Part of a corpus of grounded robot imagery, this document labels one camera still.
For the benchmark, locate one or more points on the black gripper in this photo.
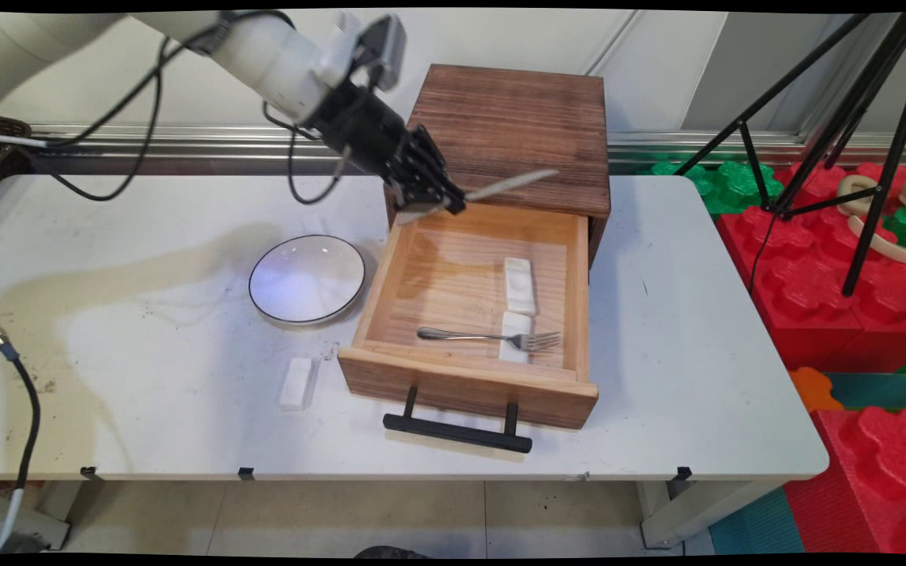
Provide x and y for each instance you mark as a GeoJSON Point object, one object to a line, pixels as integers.
{"type": "Point", "coordinates": [366, 130]}

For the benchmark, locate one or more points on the silver metal knife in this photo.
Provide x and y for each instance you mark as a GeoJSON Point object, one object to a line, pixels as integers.
{"type": "Point", "coordinates": [512, 183]}

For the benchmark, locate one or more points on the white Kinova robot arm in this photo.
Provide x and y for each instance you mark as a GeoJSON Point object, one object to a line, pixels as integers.
{"type": "Point", "coordinates": [264, 55]}

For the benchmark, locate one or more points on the light wooden drawer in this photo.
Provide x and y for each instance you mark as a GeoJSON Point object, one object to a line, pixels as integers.
{"type": "Point", "coordinates": [453, 267]}

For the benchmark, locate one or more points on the dark wooden cabinet box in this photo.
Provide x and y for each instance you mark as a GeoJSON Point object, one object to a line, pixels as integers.
{"type": "Point", "coordinates": [516, 134]}

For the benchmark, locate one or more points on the white ceramic cutlery rest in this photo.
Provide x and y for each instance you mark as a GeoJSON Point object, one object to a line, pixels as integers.
{"type": "Point", "coordinates": [520, 284]}
{"type": "Point", "coordinates": [514, 324]}
{"type": "Point", "coordinates": [296, 384]}

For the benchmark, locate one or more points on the white plate with black rim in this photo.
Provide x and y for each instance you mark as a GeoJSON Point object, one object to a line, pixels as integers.
{"type": "Point", "coordinates": [307, 279]}

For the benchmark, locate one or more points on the silver metal fork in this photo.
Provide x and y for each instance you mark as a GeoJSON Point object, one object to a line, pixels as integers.
{"type": "Point", "coordinates": [461, 336]}

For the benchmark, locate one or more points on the black table edge clip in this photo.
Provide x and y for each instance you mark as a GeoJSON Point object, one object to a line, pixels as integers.
{"type": "Point", "coordinates": [683, 473]}
{"type": "Point", "coordinates": [246, 473]}
{"type": "Point", "coordinates": [90, 473]}

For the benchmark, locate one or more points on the large red foam block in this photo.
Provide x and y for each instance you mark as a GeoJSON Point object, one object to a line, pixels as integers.
{"type": "Point", "coordinates": [807, 291]}

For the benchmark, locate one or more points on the white table leg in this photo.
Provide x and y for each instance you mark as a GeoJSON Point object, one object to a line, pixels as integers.
{"type": "Point", "coordinates": [689, 511]}

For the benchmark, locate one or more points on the orange foam piece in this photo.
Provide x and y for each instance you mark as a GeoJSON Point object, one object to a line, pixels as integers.
{"type": "Point", "coordinates": [811, 391]}

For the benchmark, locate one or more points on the teal foam mat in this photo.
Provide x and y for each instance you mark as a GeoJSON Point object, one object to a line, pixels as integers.
{"type": "Point", "coordinates": [756, 527]}

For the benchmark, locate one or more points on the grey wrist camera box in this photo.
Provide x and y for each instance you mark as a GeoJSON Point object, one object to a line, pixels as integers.
{"type": "Point", "coordinates": [382, 47]}

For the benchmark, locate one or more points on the aluminium wall rail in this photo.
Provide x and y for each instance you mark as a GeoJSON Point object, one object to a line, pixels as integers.
{"type": "Point", "coordinates": [657, 145]}

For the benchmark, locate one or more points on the black camera tripod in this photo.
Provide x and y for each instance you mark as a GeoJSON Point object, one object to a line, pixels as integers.
{"type": "Point", "coordinates": [889, 157]}

